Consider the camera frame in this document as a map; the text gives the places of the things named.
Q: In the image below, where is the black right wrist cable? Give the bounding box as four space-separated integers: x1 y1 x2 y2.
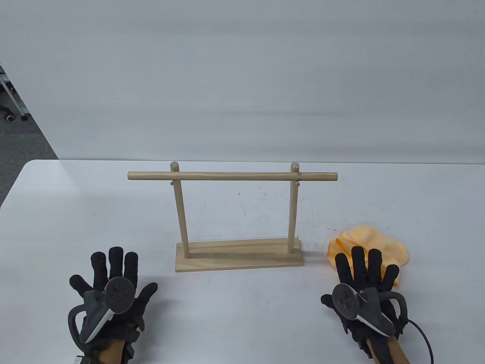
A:
406 320 436 364

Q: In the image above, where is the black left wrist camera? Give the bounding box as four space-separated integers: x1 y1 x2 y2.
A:
123 322 146 359

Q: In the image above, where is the person's left hand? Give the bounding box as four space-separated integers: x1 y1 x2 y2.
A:
69 246 158 346

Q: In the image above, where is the yellow rectangular towel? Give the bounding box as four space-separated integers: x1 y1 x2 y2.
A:
327 225 410 287

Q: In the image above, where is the white desktop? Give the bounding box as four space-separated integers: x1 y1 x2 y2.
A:
0 159 485 364

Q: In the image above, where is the white metal frame with caster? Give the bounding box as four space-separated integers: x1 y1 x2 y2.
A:
0 65 29 122

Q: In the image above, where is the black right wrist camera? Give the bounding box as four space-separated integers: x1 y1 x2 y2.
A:
341 322 374 357

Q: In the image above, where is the grey left hand controller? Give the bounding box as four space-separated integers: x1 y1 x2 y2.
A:
68 277 141 344

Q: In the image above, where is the grey right hand controller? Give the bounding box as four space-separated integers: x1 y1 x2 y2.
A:
332 282 408 337

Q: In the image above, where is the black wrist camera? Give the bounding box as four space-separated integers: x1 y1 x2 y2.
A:
123 322 146 359
341 322 374 357

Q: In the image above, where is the wooden desktop rack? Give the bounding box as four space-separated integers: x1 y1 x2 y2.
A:
127 162 338 272

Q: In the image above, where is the grey hand controller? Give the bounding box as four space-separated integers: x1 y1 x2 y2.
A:
68 277 141 344
332 282 408 337

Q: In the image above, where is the person's right hand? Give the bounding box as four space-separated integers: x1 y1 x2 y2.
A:
321 246 408 342

